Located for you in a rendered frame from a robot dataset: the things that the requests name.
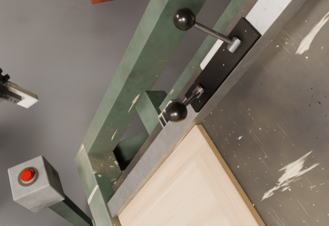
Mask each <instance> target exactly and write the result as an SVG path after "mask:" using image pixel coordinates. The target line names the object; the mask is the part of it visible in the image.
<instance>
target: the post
mask: <svg viewBox="0 0 329 226"><path fill-rule="evenodd" d="M64 195H65V194H64ZM48 208H50V209H51V210H53V211H54V212H55V213H57V214H58V215H60V216H61V217H63V218H64V219H65V220H67V221H68V222H70V223H71V224H72V225H74V226H93V223H92V220H91V219H90V218H89V217H88V216H87V215H86V214H85V213H84V212H83V211H82V210H81V209H80V208H79V207H78V206H77V205H76V204H75V203H74V202H73V201H71V200H70V199H69V198H68V197H67V196H66V195H65V199H64V200H62V201H60V202H58V203H56V204H53V205H51V206H49V207H48Z"/></svg>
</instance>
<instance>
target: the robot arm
mask: <svg viewBox="0 0 329 226"><path fill-rule="evenodd" d="M1 73H2V69H1V68H0V103H1V102H2V101H4V100H6V101H8V102H10V103H13V104H18V105H21V106H23V107H26V108H29V107H30V106H31V105H33V104H34V103H36V102H37V101H38V96H37V95H36V94H34V93H32V92H30V91H28V90H26V89H24V88H22V87H19V86H18V85H17V84H15V83H12V82H10V81H8V79H10V76H9V75H8V74H6V75H4V76H3V75H2V74H1Z"/></svg>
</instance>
